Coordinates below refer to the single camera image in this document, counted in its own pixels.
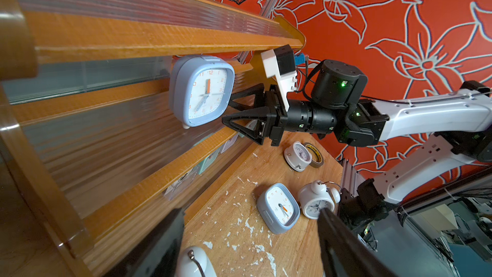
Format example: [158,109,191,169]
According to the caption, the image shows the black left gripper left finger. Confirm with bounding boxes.
[105,209,185,276]

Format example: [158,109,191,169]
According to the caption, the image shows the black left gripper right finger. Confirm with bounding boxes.
[317,209,395,276]

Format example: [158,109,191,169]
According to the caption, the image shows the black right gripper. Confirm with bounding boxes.
[222,83,337,146]

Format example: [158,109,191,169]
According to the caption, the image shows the blue rounded square clock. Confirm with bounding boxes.
[169,55,235,129]

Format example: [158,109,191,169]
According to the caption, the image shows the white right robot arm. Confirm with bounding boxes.
[222,60,491,229]

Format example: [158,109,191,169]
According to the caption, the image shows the white twin-bell alarm clock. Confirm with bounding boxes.
[175,246,217,277]

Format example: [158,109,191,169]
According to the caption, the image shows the wooden two-tier shelf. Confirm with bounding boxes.
[1,0,306,276]

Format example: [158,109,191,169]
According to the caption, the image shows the brown tape roll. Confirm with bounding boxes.
[303,142,324,169]

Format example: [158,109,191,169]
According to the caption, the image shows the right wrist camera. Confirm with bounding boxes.
[260,44,297,112]

